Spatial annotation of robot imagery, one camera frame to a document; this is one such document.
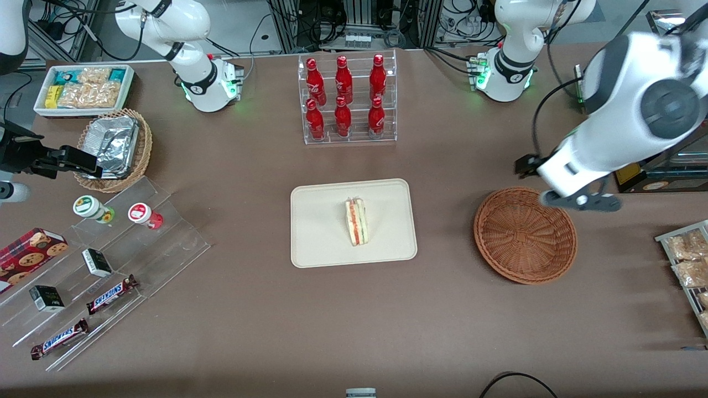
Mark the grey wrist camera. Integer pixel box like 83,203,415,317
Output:
541,190,623,213
0,181,32,204

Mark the beige plastic tray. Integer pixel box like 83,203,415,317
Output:
290,178,418,269

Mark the clear acrylic bottle rack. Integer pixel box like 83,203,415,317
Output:
298,49,398,145

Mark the clear acrylic stepped shelf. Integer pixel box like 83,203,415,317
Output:
0,176,212,372

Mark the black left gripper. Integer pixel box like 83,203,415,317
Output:
514,154,554,179

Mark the red cookie box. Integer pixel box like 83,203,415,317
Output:
0,227,69,294

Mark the metal equipment rack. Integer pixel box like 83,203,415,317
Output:
268,0,443,53

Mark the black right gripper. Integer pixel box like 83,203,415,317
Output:
0,123,103,179

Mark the light wicker basket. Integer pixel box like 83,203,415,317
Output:
74,108,153,193

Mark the large clear cracker bag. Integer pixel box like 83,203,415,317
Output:
58,82,122,109

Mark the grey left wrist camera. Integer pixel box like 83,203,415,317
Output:
541,190,623,213

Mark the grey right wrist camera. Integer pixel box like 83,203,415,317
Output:
0,181,32,204

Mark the silver foil container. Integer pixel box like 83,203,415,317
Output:
83,116,140,179

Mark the round brown wicker basket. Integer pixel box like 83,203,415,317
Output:
473,186,578,285

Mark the grey wire rack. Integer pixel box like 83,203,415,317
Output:
655,220,708,339

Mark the small black box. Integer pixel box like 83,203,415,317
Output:
29,285,65,313
82,248,113,278

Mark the small clear cracker bag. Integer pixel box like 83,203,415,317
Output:
77,66,111,85

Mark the aluminium frame rail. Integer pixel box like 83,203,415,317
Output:
28,0,100,62

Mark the black looped cable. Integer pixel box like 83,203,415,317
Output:
479,372,559,398

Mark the white snack bin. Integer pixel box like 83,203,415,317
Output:
33,64,136,119

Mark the red lid cup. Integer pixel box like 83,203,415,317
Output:
128,203,164,230

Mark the black display case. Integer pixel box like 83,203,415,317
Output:
574,8,708,194

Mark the green lid cup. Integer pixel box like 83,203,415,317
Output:
72,195,116,224

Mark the Snickers bar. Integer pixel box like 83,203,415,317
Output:
86,275,139,316
30,318,90,361

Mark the red cola bottle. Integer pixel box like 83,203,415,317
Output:
335,55,353,106
368,97,386,139
369,54,387,103
335,96,352,138
306,98,325,140
305,57,327,107

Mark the triangle sandwich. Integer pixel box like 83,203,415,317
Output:
344,198,369,247

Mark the clear pastry bag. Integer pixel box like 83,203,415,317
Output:
664,229,708,260
671,259,708,288

